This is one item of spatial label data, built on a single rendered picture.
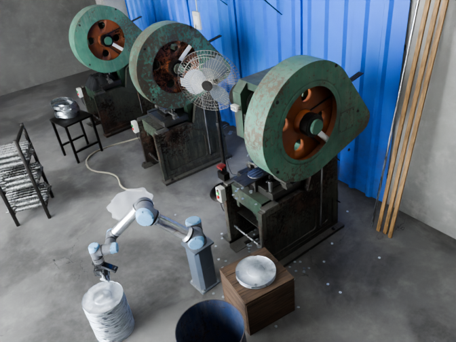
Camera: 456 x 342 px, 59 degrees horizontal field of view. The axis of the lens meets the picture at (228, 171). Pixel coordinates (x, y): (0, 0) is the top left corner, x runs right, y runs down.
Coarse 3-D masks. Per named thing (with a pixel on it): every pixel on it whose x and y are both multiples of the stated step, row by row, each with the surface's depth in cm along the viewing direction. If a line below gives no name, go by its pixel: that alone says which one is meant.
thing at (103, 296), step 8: (96, 288) 292; (104, 288) 291; (112, 288) 290; (120, 288) 289; (88, 296) 287; (96, 296) 285; (104, 296) 284; (112, 296) 284; (120, 296) 284; (88, 304) 280; (96, 304) 280; (104, 304) 279; (112, 304) 278; (88, 312) 274; (96, 312) 274; (104, 312) 273
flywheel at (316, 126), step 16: (320, 96) 266; (288, 112) 254; (304, 112) 259; (336, 112) 278; (288, 128) 260; (304, 128) 255; (320, 128) 258; (288, 144) 266; (304, 144) 276; (320, 144) 285
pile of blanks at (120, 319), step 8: (120, 304) 280; (128, 304) 299; (112, 312) 276; (120, 312) 282; (128, 312) 293; (96, 320) 277; (104, 320) 276; (112, 320) 279; (120, 320) 284; (128, 320) 294; (96, 328) 283; (104, 328) 281; (112, 328) 282; (120, 328) 287; (128, 328) 295; (96, 336) 292; (104, 336) 287; (112, 336) 286; (120, 336) 290; (128, 336) 296
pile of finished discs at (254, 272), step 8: (248, 256) 298; (256, 256) 297; (264, 256) 296; (240, 264) 293; (248, 264) 292; (256, 264) 290; (264, 264) 291; (272, 264) 290; (240, 272) 286; (248, 272) 285; (256, 272) 284; (264, 272) 284; (272, 272) 283; (240, 280) 280; (248, 280) 279; (256, 280) 279; (264, 280) 278; (272, 280) 279; (256, 288) 275
